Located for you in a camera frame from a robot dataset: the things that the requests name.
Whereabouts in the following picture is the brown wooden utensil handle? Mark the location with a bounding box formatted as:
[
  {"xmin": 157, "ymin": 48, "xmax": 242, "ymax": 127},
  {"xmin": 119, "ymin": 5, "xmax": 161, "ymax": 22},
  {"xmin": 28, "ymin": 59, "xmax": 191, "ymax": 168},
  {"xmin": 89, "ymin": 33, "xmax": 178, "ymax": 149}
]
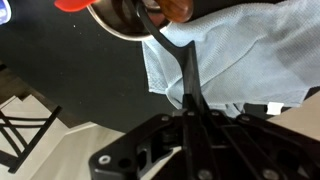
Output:
[{"xmin": 154, "ymin": 0, "xmax": 195, "ymax": 24}]

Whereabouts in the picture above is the silver metal utensil holder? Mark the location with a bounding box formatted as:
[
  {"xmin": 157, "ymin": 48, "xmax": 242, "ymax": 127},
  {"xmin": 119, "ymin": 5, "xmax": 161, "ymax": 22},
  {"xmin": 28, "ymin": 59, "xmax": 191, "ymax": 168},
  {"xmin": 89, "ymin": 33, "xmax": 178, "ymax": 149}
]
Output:
[{"xmin": 85, "ymin": 0, "xmax": 174, "ymax": 42}]

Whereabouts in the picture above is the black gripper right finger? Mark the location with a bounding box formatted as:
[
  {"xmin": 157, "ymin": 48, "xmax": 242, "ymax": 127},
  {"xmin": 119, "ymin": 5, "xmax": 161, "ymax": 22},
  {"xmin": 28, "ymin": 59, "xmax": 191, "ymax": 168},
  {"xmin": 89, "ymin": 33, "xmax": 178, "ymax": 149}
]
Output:
[{"xmin": 199, "ymin": 104, "xmax": 320, "ymax": 180}]

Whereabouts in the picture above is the round black wooden table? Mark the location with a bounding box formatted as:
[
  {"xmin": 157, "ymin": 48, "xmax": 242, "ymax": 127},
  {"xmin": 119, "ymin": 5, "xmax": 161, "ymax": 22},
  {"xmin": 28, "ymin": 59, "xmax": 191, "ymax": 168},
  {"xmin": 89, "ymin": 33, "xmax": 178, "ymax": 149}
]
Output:
[{"xmin": 0, "ymin": 0, "xmax": 320, "ymax": 134}]

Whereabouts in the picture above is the black cross-back chair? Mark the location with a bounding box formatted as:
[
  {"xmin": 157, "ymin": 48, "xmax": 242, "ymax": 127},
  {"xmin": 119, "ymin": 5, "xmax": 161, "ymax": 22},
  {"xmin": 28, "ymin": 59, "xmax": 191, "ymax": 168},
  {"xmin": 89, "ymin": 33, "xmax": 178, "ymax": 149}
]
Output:
[{"xmin": 0, "ymin": 104, "xmax": 63, "ymax": 175}]

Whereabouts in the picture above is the red silicone spatula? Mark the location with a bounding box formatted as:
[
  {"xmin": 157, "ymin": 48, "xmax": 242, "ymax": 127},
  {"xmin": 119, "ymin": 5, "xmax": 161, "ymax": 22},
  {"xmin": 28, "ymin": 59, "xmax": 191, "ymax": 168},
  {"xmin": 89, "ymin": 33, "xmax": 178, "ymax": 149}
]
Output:
[{"xmin": 54, "ymin": 0, "xmax": 101, "ymax": 13}]

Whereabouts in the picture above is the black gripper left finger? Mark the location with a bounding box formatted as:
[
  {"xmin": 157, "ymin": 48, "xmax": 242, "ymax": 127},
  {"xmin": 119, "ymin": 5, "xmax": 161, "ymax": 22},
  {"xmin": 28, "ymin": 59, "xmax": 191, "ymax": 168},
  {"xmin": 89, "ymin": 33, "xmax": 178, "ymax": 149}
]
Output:
[{"xmin": 88, "ymin": 94, "xmax": 201, "ymax": 180}]

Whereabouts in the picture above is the black spatula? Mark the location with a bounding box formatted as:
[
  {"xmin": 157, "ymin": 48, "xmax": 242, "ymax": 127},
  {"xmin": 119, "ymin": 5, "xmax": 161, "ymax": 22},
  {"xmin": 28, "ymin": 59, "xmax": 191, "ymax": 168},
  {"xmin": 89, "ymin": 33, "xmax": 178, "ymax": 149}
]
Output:
[{"xmin": 133, "ymin": 0, "xmax": 205, "ymax": 113}]

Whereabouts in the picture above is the blue cloth towel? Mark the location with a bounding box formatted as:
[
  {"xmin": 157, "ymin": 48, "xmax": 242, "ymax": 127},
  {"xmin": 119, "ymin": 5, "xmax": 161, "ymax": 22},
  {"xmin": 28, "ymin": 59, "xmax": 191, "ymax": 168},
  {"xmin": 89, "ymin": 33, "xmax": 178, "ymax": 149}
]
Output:
[{"xmin": 141, "ymin": 0, "xmax": 320, "ymax": 118}]

